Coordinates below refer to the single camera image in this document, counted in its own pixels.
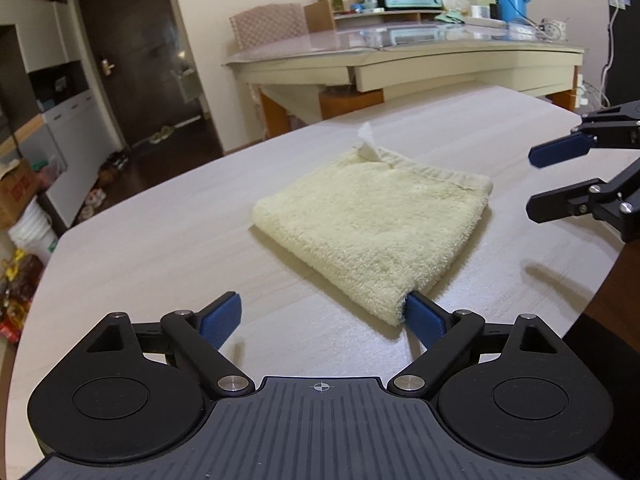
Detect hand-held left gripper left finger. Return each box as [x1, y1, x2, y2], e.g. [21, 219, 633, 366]
[75, 290, 256, 401]

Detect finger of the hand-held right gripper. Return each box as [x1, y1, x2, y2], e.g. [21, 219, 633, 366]
[528, 109, 614, 169]
[526, 157, 640, 244]

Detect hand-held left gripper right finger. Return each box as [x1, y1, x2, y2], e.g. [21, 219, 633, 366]
[387, 291, 571, 401]

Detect cream terry towel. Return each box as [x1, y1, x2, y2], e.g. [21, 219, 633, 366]
[251, 122, 495, 328]

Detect black appliance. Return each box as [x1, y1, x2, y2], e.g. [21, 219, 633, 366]
[604, 0, 640, 106]

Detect white floral mug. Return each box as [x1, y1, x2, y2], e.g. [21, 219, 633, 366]
[537, 17, 568, 42]

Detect beige glass-topped dining table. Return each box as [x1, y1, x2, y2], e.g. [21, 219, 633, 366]
[222, 15, 586, 138]

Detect green tissue box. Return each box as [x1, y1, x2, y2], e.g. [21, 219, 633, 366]
[435, 0, 471, 25]

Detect white plastic bucket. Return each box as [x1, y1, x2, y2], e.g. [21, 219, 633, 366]
[7, 197, 60, 266]

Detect printed cardboard box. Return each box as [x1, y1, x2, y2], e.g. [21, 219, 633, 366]
[0, 157, 41, 231]

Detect grey and black cabinet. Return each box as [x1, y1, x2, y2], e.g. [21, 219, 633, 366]
[0, 0, 126, 231]

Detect wooden desktop shelf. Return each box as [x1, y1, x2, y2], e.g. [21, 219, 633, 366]
[304, 0, 446, 31]

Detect dark brown door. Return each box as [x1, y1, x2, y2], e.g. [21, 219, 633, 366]
[70, 0, 226, 158]

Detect beige quilted chair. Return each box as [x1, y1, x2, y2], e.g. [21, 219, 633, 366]
[229, 2, 308, 53]

